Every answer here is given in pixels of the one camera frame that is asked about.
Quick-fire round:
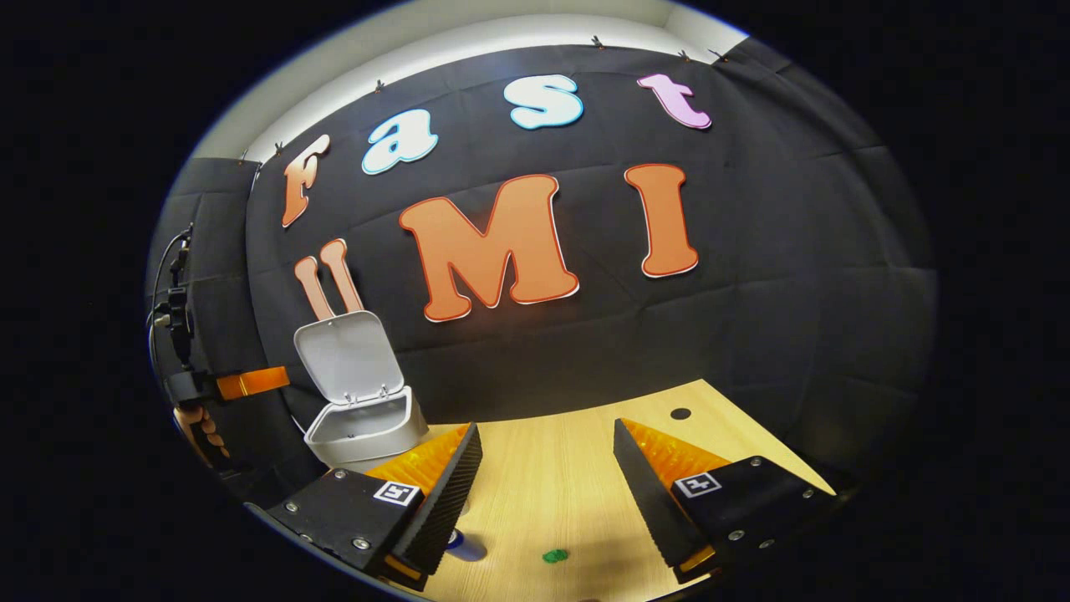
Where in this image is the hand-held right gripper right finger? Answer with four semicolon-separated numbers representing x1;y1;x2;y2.
613;417;838;586

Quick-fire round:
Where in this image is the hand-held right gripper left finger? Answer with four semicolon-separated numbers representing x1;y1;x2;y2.
266;422;485;593

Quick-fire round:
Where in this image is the blue pop can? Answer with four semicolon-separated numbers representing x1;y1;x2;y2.
446;528;487;563

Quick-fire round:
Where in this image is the white desktop garbage bin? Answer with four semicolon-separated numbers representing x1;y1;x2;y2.
293;311;431;471

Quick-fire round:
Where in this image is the wooden desktop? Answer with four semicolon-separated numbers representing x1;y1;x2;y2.
276;379;837;602

